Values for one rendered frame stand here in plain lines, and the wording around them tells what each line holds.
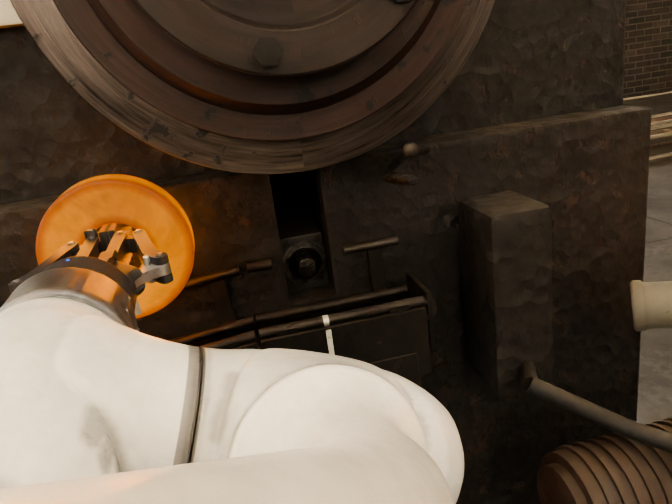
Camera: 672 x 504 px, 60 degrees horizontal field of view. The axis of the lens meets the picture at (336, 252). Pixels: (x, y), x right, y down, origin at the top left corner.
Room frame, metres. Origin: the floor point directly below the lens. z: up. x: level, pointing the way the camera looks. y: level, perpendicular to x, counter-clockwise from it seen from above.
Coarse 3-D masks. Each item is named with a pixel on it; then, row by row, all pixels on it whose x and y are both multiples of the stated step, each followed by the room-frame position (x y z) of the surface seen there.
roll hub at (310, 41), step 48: (144, 0) 0.48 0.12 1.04; (192, 0) 0.49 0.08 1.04; (240, 0) 0.50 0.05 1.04; (288, 0) 0.51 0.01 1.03; (336, 0) 0.51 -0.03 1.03; (384, 0) 0.51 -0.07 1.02; (192, 48) 0.49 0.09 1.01; (240, 48) 0.49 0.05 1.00; (288, 48) 0.50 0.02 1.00; (336, 48) 0.50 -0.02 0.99
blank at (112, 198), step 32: (64, 192) 0.57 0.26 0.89; (96, 192) 0.56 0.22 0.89; (128, 192) 0.57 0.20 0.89; (160, 192) 0.58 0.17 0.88; (64, 224) 0.56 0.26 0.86; (96, 224) 0.56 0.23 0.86; (128, 224) 0.57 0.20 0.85; (160, 224) 0.57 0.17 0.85; (192, 256) 0.58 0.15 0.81; (160, 288) 0.57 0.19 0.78
